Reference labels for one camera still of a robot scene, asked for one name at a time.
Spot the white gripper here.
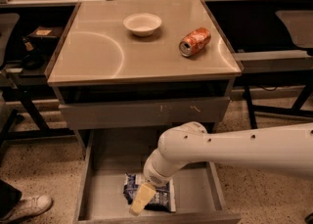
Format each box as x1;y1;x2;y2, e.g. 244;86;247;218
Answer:
129;157;174;216

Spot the blue chip bag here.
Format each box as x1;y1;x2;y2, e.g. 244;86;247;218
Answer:
123;173;176;212

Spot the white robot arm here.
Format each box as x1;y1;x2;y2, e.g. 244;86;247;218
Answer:
130;121;313;215

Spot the open grey middle drawer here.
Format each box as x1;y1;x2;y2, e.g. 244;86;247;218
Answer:
73;127;241;224

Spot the closed grey top drawer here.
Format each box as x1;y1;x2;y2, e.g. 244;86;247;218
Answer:
60;97;230;130

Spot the grey drawer cabinet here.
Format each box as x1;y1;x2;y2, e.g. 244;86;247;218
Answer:
44;0;245;224

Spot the white sneaker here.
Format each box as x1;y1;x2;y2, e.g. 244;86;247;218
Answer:
0;195;53;224

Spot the orange soda can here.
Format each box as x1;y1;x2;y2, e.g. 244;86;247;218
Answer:
179;27;211;57

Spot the white bowl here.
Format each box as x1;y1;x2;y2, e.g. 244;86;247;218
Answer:
123;13;162;37

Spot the black desk leg with caster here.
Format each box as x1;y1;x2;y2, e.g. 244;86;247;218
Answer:
244;84;313;129

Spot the black bottle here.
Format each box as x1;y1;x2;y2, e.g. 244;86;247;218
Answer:
22;36;44;69

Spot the black box with label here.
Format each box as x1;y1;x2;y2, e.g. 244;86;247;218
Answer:
27;26;64;46

